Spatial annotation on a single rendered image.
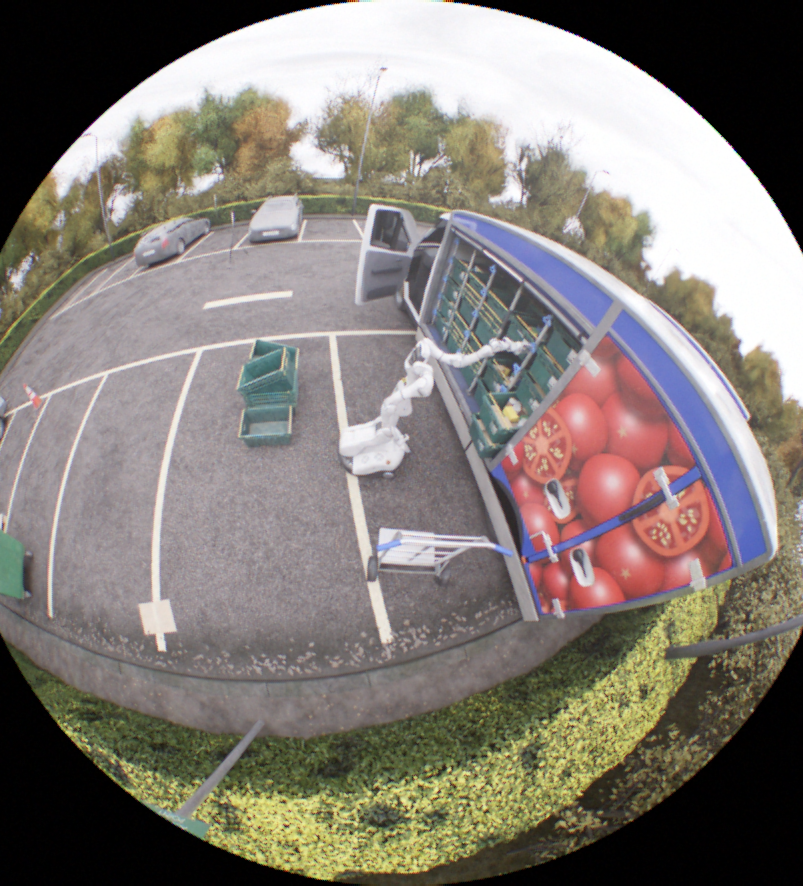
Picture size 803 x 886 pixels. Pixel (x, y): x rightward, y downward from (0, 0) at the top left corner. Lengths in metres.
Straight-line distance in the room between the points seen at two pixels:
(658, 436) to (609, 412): 0.34
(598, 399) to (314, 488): 2.59
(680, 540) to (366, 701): 2.54
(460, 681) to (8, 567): 5.83
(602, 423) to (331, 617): 2.56
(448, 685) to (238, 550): 2.35
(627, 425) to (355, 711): 2.90
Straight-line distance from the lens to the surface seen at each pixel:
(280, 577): 2.71
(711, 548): 1.62
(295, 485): 2.92
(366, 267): 4.37
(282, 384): 3.02
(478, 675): 2.92
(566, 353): 2.12
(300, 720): 2.85
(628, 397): 1.64
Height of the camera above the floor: 2.63
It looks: 55 degrees down
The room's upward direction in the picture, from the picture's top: 19 degrees clockwise
